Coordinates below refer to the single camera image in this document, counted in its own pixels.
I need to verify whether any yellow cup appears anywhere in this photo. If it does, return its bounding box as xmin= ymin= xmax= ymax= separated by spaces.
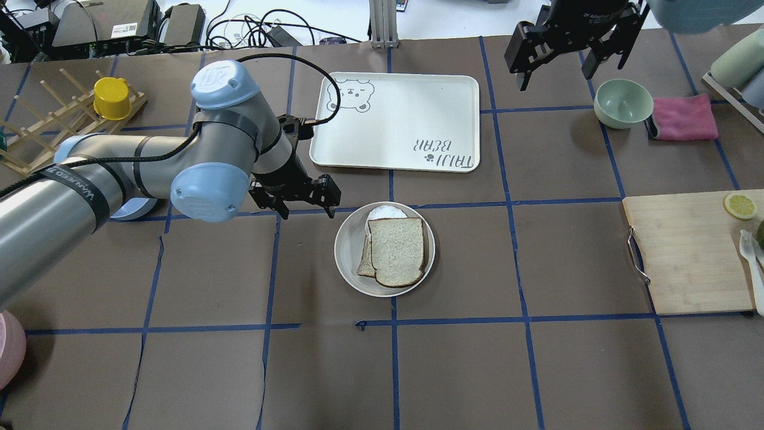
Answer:
xmin=93 ymin=77 xmax=132 ymax=121

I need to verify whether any lemon half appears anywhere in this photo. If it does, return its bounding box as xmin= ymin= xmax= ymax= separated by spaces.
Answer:
xmin=723 ymin=193 xmax=758 ymax=220

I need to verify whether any aluminium frame post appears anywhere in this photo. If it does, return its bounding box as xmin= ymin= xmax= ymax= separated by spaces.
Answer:
xmin=369 ymin=0 xmax=399 ymax=49

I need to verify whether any green avocado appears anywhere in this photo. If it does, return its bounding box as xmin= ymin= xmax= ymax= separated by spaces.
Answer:
xmin=754 ymin=220 xmax=764 ymax=250

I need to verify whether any cream bear tray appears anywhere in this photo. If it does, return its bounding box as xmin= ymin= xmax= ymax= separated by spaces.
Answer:
xmin=309 ymin=72 xmax=481 ymax=173

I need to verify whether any cream round plate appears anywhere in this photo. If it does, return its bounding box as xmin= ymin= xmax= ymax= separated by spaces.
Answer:
xmin=334 ymin=202 xmax=437 ymax=297

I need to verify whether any wooden peg rack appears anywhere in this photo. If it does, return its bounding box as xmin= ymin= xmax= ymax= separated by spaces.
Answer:
xmin=1 ymin=68 xmax=147 ymax=177

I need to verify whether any toy fried egg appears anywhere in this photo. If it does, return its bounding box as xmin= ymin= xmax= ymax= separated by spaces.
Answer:
xmin=366 ymin=205 xmax=408 ymax=222

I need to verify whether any blue bowl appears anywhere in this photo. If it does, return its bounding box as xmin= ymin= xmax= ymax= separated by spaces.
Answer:
xmin=111 ymin=198 xmax=158 ymax=222

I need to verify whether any blue cup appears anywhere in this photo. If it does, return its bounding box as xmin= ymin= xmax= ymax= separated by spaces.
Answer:
xmin=741 ymin=70 xmax=764 ymax=109

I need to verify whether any pink cloth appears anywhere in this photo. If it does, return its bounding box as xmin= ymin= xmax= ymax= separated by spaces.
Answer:
xmin=643 ymin=94 xmax=719 ymax=142

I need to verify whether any green cup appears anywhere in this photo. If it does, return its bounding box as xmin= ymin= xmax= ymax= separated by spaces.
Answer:
xmin=710 ymin=28 xmax=763 ymax=88

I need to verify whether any black electronics box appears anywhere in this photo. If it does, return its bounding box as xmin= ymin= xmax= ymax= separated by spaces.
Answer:
xmin=52 ymin=1 xmax=162 ymax=47

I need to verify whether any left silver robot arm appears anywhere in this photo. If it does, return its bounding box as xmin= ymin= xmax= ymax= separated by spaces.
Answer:
xmin=1 ymin=54 xmax=341 ymax=309

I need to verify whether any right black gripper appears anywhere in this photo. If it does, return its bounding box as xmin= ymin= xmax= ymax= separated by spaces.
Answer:
xmin=504 ymin=1 xmax=650 ymax=92

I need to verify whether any mint green bowl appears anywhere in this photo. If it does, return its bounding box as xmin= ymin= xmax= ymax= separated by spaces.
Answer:
xmin=594 ymin=79 xmax=654 ymax=130

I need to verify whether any white wire cup rack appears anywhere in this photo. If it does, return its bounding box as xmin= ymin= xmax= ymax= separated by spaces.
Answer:
xmin=702 ymin=72 xmax=763 ymax=134

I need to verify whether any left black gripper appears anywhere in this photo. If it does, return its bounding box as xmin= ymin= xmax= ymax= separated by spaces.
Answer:
xmin=248 ymin=114 xmax=342 ymax=220

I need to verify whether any pink bowl with ice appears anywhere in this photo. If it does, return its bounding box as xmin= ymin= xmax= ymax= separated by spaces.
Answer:
xmin=1 ymin=310 xmax=26 ymax=390

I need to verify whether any bread slice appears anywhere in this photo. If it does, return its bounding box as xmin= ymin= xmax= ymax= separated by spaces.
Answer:
xmin=368 ymin=217 xmax=427 ymax=288
xmin=356 ymin=236 xmax=376 ymax=278

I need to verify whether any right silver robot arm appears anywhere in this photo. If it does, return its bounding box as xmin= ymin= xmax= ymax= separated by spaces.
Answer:
xmin=504 ymin=1 xmax=762 ymax=91

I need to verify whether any bread slice on plate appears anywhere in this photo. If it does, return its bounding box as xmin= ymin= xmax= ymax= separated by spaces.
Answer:
xmin=356 ymin=236 xmax=376 ymax=278

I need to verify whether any wooden cutting board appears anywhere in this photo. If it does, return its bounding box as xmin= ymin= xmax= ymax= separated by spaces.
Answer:
xmin=622 ymin=189 xmax=762 ymax=315

